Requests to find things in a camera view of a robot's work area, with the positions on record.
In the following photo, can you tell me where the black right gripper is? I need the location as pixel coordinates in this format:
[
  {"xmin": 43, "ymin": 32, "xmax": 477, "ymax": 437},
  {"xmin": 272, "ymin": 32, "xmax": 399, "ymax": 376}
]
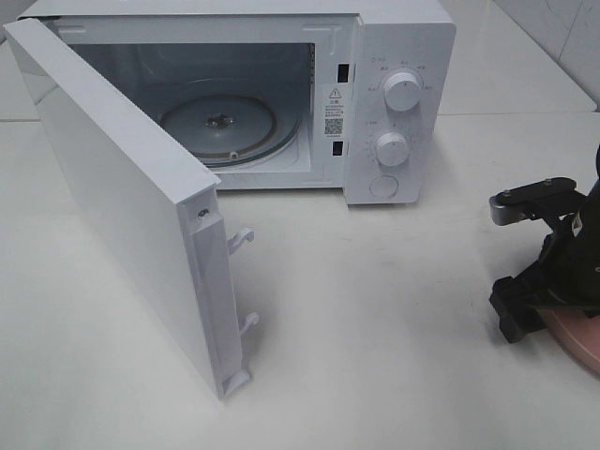
[{"xmin": 489, "ymin": 191, "xmax": 599, "ymax": 343}]

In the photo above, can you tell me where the pink plate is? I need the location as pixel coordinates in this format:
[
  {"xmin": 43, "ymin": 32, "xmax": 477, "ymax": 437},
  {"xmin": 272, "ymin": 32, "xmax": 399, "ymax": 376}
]
[{"xmin": 539, "ymin": 308, "xmax": 600, "ymax": 375}]

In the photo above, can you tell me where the round white door button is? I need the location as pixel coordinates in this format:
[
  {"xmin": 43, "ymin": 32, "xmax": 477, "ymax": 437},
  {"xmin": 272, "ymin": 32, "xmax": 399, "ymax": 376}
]
[{"xmin": 369, "ymin": 175, "xmax": 399, "ymax": 199}]

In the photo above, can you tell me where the white microwave door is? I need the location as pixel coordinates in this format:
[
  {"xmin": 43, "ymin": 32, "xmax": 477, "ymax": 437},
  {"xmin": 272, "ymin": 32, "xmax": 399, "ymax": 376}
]
[{"xmin": 6, "ymin": 19, "xmax": 259, "ymax": 398}]

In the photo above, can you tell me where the white lower dial knob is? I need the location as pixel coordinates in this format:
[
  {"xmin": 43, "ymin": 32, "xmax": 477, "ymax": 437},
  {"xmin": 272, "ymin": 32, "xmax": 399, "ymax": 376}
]
[{"xmin": 375, "ymin": 132, "xmax": 410, "ymax": 167}]

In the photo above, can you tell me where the white dial knob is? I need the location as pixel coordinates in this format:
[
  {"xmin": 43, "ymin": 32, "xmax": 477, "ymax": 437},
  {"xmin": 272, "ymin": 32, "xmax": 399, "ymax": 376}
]
[
  {"xmin": 375, "ymin": 132, "xmax": 410, "ymax": 167},
  {"xmin": 382, "ymin": 67, "xmax": 423, "ymax": 113}
]

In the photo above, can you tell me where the white upper dial knob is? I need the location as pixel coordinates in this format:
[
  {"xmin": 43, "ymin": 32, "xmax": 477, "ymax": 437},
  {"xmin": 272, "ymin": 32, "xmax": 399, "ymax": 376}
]
[{"xmin": 382, "ymin": 67, "xmax": 423, "ymax": 113}]

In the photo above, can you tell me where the white warning label sticker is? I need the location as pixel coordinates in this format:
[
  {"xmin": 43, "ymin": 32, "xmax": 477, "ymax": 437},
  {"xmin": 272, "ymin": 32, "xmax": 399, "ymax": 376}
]
[{"xmin": 322, "ymin": 83, "xmax": 350, "ymax": 137}]

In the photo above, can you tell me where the white microwave oven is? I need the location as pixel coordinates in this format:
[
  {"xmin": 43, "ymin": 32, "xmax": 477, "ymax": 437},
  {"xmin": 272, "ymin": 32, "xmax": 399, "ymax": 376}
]
[{"xmin": 14, "ymin": 1, "xmax": 456, "ymax": 204}]

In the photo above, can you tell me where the glass microwave turntable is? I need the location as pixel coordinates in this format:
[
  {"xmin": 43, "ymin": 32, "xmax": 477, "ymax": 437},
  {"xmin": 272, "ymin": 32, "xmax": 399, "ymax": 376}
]
[{"xmin": 160, "ymin": 94, "xmax": 301, "ymax": 168}]

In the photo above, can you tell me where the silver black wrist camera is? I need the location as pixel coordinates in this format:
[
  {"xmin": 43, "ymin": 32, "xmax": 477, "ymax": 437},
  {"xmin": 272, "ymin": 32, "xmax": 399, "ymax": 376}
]
[{"xmin": 489, "ymin": 177, "xmax": 586, "ymax": 230}]

